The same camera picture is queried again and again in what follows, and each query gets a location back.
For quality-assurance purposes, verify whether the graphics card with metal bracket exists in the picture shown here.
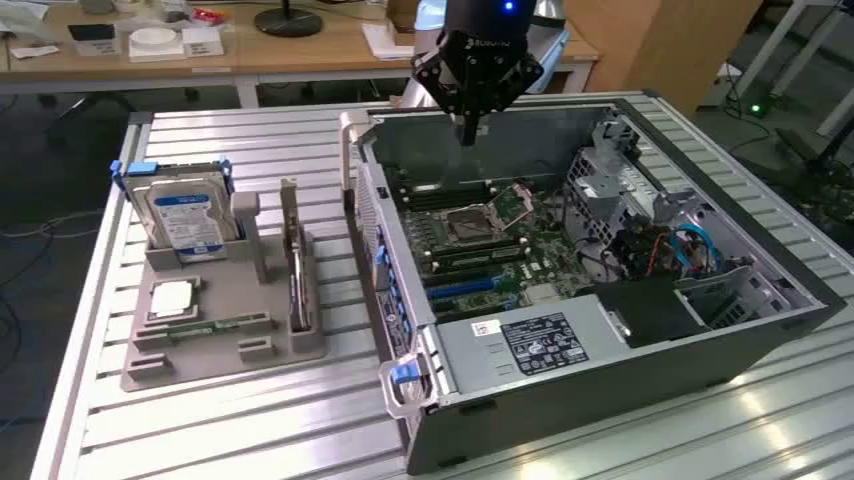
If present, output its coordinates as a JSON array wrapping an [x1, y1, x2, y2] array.
[[278, 177, 317, 335]]

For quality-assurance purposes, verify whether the grey power supply unit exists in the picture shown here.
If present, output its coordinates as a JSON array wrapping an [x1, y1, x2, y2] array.
[[433, 294, 634, 397]]

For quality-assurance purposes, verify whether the grey parts rack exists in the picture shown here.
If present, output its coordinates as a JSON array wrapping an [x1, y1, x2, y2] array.
[[119, 191, 330, 392]]

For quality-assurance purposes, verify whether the red packet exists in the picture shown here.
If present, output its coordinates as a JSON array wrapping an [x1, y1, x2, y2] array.
[[189, 4, 234, 27]]

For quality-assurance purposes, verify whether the long PCIe expansion slot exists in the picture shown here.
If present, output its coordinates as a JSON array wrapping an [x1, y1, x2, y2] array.
[[425, 279, 501, 300], [425, 266, 499, 283]]

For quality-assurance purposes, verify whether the white desk frame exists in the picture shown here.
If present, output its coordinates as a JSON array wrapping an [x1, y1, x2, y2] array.
[[733, 0, 854, 137]]

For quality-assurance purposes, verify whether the CPU socket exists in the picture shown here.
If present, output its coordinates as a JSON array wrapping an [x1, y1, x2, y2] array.
[[443, 203, 501, 247]]

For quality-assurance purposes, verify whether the black wire bundle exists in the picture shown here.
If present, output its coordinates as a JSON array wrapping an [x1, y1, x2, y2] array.
[[572, 234, 626, 281]]

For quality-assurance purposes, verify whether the silver metal drive bracket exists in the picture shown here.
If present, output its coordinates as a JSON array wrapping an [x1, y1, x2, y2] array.
[[673, 264, 816, 334]]

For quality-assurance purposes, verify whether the silver disk bay cage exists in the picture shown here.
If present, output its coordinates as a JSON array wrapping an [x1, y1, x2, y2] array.
[[564, 118, 673, 251]]

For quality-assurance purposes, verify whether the metal socket cover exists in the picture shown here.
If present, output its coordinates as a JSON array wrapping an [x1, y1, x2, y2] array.
[[490, 182, 537, 227]]

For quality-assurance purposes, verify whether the clear plastic bag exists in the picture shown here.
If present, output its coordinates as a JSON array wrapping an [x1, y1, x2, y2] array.
[[0, 0, 59, 41]]

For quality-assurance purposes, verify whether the black chair base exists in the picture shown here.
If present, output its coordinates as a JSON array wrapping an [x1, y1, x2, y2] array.
[[36, 89, 139, 147]]

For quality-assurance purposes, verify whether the hard disk with blue caddy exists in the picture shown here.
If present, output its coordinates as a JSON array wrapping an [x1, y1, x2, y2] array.
[[110, 154, 243, 265]]

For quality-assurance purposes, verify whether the orange wire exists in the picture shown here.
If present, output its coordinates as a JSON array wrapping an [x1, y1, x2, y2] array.
[[650, 230, 670, 277]]

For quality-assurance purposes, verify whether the silver CPU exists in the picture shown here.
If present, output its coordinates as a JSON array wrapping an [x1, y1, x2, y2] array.
[[147, 279, 203, 317]]

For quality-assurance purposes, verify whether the brown cardboard box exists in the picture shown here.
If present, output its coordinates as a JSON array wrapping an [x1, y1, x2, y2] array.
[[386, 0, 421, 35]]

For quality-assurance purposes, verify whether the wooden cabinet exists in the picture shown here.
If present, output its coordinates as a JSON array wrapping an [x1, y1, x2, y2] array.
[[564, 0, 768, 117]]

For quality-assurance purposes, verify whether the green motherboard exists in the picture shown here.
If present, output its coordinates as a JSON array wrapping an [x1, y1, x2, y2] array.
[[385, 167, 584, 325]]

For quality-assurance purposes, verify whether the black fan housing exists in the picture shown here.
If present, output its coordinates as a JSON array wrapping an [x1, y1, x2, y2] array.
[[608, 228, 660, 280]]

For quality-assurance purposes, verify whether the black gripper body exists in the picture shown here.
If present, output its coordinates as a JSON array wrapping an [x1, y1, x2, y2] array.
[[437, 0, 535, 115]]

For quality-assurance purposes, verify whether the white box black lid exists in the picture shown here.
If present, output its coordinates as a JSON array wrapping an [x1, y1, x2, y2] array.
[[66, 23, 127, 58]]

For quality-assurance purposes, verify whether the blue wire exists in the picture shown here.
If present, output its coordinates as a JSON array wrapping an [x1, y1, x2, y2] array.
[[669, 225, 721, 277]]

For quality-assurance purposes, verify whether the blue floor cable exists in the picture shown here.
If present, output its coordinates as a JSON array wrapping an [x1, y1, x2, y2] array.
[[0, 234, 59, 434]]

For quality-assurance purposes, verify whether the open black PC case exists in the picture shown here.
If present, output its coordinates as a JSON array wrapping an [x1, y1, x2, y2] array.
[[337, 92, 850, 476]]

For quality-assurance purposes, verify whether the wooden desk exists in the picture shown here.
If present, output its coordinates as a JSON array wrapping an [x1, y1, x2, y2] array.
[[0, 0, 604, 109]]

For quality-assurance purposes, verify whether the white box round insert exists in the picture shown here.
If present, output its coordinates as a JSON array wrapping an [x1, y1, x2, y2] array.
[[126, 27, 190, 65]]

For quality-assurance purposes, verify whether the plain white box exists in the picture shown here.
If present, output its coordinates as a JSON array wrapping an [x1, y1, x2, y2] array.
[[179, 25, 227, 60]]

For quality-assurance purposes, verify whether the black round lamp base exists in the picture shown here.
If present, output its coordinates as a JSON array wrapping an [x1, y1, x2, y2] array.
[[253, 0, 327, 39]]

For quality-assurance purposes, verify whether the white paper stack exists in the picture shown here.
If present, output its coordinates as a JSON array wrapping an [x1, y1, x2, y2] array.
[[361, 22, 421, 62]]

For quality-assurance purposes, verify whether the white paper slip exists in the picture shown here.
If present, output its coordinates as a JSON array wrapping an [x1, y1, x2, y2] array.
[[8, 44, 63, 60]]

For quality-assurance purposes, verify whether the black floor stand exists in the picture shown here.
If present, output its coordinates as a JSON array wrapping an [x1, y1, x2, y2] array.
[[773, 127, 854, 177]]

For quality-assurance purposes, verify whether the green RAM stick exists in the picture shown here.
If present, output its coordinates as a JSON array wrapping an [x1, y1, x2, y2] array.
[[434, 245, 526, 269], [163, 312, 270, 335]]

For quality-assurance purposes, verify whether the black plastic shroud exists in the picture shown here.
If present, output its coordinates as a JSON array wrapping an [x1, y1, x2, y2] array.
[[596, 279, 714, 350]]

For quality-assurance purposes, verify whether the black RAM slot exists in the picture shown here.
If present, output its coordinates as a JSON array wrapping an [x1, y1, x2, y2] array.
[[430, 235, 526, 257], [403, 192, 494, 211], [402, 179, 490, 198]]

